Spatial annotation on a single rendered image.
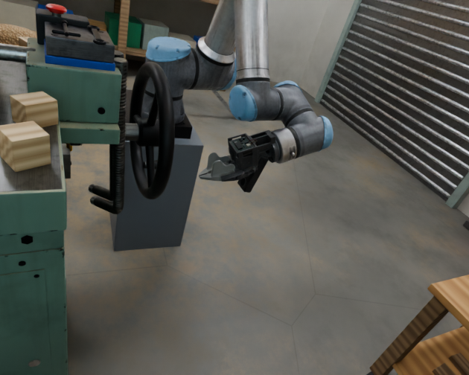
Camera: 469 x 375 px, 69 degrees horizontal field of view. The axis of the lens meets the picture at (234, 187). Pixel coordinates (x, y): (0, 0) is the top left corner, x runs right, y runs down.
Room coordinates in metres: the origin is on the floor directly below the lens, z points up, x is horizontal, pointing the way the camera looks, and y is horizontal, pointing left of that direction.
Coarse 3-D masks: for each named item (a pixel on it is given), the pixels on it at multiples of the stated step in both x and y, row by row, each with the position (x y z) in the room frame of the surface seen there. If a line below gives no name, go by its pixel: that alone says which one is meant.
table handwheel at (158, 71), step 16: (144, 64) 0.68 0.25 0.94; (144, 80) 0.72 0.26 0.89; (160, 80) 0.60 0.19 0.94; (160, 96) 0.58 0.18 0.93; (160, 112) 0.56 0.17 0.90; (128, 128) 0.61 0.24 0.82; (144, 128) 0.62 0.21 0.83; (160, 128) 0.54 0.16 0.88; (144, 144) 0.62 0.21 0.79; (160, 144) 0.53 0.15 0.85; (160, 160) 0.53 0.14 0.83; (144, 176) 0.65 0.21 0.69; (160, 176) 0.53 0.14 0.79; (144, 192) 0.58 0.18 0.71; (160, 192) 0.54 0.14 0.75
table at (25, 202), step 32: (0, 64) 0.56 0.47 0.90; (0, 96) 0.45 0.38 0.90; (64, 128) 0.46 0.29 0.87; (96, 128) 0.49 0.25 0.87; (0, 160) 0.30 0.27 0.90; (0, 192) 0.25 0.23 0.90; (32, 192) 0.27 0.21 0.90; (64, 192) 0.29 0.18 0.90; (0, 224) 0.25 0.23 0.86; (32, 224) 0.27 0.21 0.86; (64, 224) 0.28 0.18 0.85
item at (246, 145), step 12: (264, 132) 0.83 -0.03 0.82; (240, 144) 0.77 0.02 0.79; (252, 144) 0.79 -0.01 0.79; (264, 144) 0.80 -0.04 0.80; (276, 144) 0.81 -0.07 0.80; (240, 156) 0.74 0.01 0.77; (252, 156) 0.76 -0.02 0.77; (264, 156) 0.80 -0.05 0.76; (276, 156) 0.80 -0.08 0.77; (240, 168) 0.76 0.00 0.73; (252, 168) 0.77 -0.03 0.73
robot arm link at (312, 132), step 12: (300, 120) 0.89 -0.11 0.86; (312, 120) 0.89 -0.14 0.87; (324, 120) 0.90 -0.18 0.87; (300, 132) 0.85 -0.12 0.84; (312, 132) 0.86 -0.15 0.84; (324, 132) 0.87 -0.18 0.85; (300, 144) 0.83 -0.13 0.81; (312, 144) 0.85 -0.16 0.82; (324, 144) 0.87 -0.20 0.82; (300, 156) 0.84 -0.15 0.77
